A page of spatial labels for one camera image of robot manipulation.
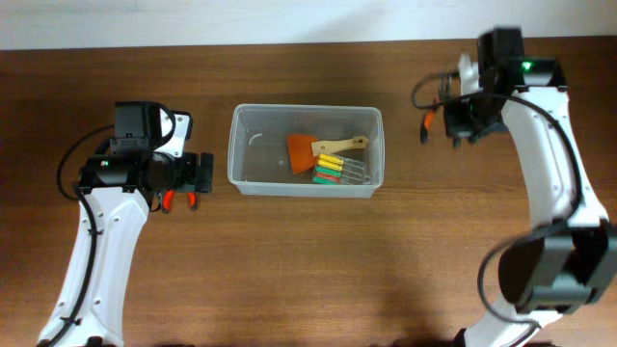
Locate orange black needle-nose pliers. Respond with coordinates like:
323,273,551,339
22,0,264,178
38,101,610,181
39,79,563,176
412,72,459,145

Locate orange scraper wooden handle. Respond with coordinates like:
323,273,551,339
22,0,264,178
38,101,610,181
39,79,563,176
286,134,369,174

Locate screwdriver set clear case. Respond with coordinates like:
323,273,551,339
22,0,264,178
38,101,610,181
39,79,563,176
312,154,371,185

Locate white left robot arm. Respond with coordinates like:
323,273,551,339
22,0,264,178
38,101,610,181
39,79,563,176
38,101,214,346

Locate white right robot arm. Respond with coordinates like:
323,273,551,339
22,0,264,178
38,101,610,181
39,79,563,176
444,28,616,346

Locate clear plastic container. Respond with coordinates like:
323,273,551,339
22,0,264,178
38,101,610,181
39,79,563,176
228,104,385,198

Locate red handled cutters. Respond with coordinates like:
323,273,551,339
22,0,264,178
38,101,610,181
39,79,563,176
160,189,199,215

